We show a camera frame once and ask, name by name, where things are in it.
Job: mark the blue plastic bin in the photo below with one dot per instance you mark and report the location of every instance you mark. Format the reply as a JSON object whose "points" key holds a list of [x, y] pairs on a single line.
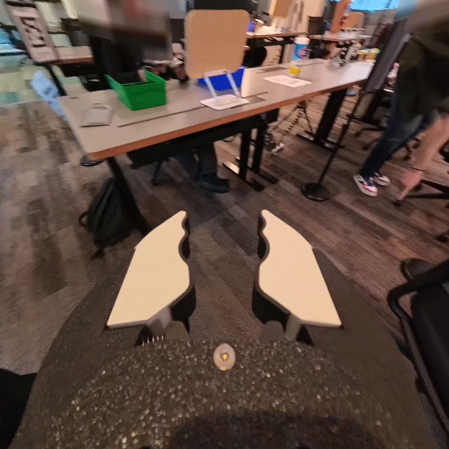
{"points": [[235, 78]]}

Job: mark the black backpack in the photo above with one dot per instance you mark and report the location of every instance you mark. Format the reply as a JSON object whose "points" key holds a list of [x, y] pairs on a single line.
{"points": [[109, 214]]}

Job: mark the black pole round base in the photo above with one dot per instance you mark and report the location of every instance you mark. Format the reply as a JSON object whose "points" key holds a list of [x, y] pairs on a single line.
{"points": [[316, 191]]}

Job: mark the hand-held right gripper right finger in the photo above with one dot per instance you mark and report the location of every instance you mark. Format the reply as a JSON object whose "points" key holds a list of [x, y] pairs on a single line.
{"points": [[298, 280]]}

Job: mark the white book stand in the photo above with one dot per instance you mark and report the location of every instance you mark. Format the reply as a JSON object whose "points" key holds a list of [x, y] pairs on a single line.
{"points": [[224, 102]]}

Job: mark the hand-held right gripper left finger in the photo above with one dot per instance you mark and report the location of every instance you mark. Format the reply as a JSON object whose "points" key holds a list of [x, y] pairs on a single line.
{"points": [[151, 280]]}

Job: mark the brown wooden desk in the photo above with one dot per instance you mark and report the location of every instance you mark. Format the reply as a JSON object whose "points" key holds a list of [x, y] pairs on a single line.
{"points": [[140, 133]]}

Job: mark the black office chair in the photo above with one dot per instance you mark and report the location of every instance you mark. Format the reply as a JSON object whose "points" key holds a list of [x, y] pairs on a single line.
{"points": [[428, 337]]}

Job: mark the white paper sheet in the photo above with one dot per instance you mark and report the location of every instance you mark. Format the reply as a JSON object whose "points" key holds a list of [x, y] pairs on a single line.
{"points": [[286, 81]]}

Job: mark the green plastic bin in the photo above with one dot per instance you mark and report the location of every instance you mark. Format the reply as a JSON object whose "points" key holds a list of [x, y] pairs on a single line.
{"points": [[137, 95]]}

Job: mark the white plastic bottle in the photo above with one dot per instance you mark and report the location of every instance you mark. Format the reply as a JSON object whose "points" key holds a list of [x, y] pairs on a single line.
{"points": [[299, 56]]}

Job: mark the white printed sign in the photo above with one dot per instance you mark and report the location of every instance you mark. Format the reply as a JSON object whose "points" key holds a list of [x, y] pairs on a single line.
{"points": [[31, 31]]}

